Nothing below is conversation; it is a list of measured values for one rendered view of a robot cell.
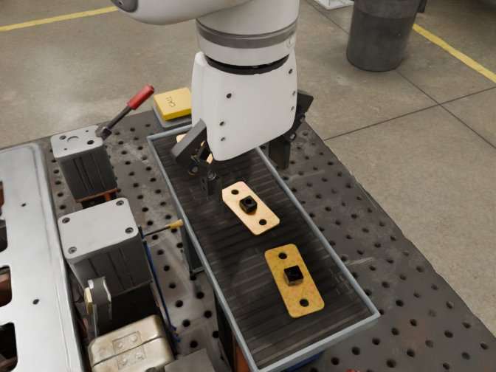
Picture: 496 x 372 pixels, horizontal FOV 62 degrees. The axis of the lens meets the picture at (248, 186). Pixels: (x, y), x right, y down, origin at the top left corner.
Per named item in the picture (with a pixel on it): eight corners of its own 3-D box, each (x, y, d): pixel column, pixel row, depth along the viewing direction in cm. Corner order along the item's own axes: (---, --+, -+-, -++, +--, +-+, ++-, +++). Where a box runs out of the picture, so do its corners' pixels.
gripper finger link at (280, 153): (291, 102, 47) (288, 146, 52) (269, 111, 46) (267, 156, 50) (311, 116, 45) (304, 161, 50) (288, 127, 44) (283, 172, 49)
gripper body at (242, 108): (267, 6, 39) (264, 104, 48) (172, 35, 35) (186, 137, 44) (321, 37, 35) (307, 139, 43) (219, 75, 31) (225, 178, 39)
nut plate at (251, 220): (217, 193, 53) (216, 187, 52) (241, 181, 55) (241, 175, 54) (255, 238, 49) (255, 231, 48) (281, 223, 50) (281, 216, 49)
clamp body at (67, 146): (94, 245, 104) (42, 132, 77) (138, 229, 107) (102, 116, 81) (102, 275, 98) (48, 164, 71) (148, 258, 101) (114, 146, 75)
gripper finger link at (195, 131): (235, 95, 40) (238, 139, 44) (162, 128, 37) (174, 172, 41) (241, 101, 39) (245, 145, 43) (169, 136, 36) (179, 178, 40)
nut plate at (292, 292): (263, 252, 47) (263, 246, 46) (294, 243, 48) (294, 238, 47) (291, 319, 42) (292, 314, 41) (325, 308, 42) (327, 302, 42)
